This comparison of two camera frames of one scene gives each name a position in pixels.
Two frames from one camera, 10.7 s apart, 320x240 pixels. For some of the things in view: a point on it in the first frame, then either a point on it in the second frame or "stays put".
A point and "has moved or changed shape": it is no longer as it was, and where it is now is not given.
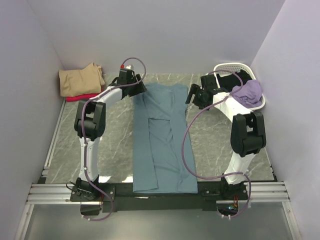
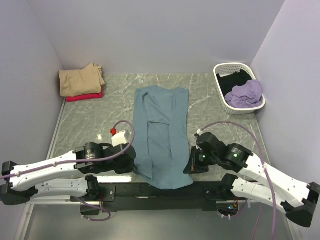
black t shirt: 229,81 stays put
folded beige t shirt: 86,81 stays put
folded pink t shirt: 80,97 stays put
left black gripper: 140,88 to 130,167
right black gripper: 194,87 to 192,166
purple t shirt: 250,95 stays put
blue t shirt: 163,154 has moved or changed shape
